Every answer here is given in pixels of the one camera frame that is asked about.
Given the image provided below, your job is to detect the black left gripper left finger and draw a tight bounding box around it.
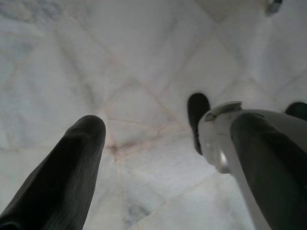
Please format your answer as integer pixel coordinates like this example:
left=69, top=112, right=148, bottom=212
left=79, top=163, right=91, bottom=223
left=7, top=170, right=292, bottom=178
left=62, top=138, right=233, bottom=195
left=0, top=115, right=106, bottom=230

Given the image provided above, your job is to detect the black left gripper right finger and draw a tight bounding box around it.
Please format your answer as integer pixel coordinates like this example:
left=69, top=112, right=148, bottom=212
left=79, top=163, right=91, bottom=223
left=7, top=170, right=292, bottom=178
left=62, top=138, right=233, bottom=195
left=229, top=112, right=307, bottom=230

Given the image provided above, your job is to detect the black robot foot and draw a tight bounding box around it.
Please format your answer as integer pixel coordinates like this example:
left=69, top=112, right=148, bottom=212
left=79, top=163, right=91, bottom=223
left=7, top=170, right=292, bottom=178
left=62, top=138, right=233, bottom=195
left=284, top=102, right=307, bottom=119
left=187, top=92, right=211, bottom=156

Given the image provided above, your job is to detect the metal furniture leg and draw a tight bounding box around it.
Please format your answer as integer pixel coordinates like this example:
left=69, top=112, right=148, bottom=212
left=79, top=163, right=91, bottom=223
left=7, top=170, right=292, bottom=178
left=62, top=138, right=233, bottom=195
left=265, top=0, right=283, bottom=17

